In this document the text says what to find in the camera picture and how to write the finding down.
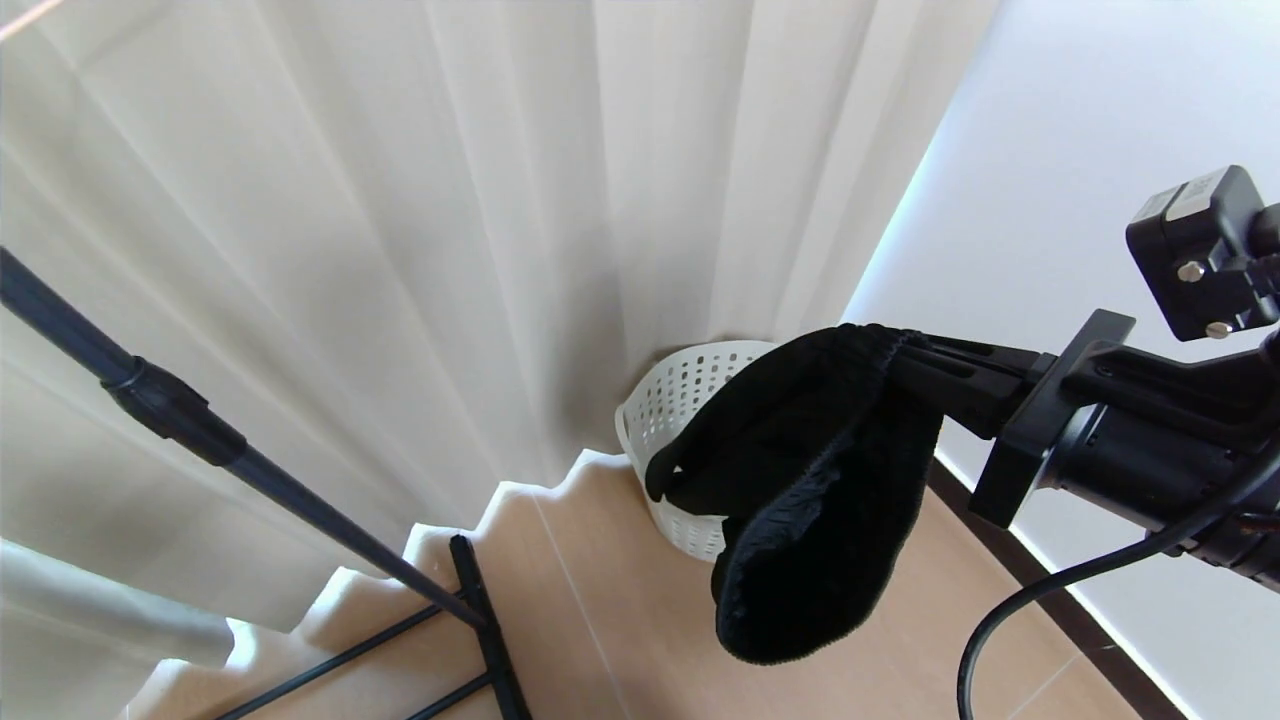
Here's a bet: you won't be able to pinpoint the black clothes rack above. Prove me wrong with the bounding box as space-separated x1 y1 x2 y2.
0 246 532 720

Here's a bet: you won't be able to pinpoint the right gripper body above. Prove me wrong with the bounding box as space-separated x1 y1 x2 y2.
967 309 1251 542

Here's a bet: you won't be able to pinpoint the white laundry basket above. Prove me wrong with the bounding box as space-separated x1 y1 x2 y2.
613 339 784 564

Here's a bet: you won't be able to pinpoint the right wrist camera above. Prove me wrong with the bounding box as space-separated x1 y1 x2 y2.
1064 164 1280 422

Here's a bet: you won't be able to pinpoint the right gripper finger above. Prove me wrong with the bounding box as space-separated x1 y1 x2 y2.
888 356 1033 441
898 330 1053 388

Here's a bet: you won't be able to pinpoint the beige curtain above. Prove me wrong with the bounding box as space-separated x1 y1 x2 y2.
0 0 1002 720

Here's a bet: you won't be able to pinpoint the black shorts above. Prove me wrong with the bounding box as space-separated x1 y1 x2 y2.
644 321 947 667

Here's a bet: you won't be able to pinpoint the black cable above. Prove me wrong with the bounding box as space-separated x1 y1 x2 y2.
956 438 1280 720

